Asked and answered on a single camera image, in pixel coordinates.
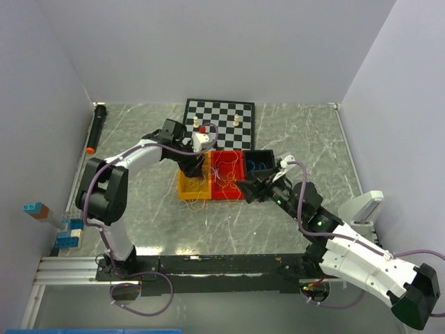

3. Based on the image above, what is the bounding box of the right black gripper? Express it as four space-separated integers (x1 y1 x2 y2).
235 166 303 221

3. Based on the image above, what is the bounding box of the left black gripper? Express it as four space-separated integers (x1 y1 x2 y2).
169 139 207 179

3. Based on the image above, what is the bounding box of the yellow thin cable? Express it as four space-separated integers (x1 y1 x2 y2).
184 170 213 196
212 150 244 202

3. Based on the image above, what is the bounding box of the blue thin cable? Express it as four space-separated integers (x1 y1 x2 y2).
248 159 270 173

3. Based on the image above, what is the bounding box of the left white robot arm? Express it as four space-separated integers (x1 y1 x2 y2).
75 119 217 280

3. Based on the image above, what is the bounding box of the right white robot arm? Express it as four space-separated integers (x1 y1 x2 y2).
236 169 440 331

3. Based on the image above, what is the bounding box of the yellow plastic bin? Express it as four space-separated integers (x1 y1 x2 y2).
177 152 211 200

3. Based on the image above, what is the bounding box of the black plastic bin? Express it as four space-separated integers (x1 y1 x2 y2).
243 150 275 180

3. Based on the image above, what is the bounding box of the red plastic bin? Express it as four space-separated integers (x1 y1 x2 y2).
211 150 245 202

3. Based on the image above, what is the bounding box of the white chess rook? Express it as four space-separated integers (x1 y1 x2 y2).
193 116 200 128

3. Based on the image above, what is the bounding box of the white chess pawn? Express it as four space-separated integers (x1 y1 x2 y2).
233 114 239 127

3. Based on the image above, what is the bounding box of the black white chessboard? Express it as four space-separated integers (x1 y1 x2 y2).
183 98 255 150

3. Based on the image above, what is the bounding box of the black marker orange cap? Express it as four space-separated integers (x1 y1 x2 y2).
86 104 107 154

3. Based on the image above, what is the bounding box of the white tilted stand device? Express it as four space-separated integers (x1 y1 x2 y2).
337 191 385 236

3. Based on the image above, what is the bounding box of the blue white brick stack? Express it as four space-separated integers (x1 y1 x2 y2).
55 211 84 249

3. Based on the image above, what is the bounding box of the blue brown toy block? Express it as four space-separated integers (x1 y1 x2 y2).
22 202 65 230

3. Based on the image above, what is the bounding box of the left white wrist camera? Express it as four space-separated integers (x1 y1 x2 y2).
192 126 214 152

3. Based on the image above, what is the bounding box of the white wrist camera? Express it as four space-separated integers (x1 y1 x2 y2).
273 154 296 182
192 126 214 152

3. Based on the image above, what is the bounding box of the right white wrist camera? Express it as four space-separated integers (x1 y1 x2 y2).
273 154 296 182

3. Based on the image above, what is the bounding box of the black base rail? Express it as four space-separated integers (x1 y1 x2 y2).
95 253 323 296

